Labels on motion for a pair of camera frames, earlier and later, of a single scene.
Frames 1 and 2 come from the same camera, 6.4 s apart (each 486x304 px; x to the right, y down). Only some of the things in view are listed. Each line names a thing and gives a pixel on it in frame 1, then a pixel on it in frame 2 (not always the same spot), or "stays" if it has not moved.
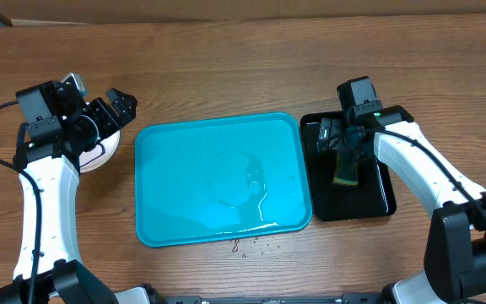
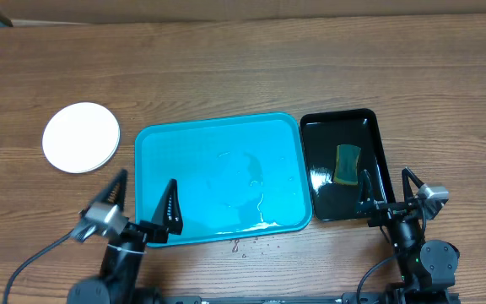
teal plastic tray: x=220 y=179 stays
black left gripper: x=126 y=112 → x=160 y=234
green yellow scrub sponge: x=346 y=171 stays
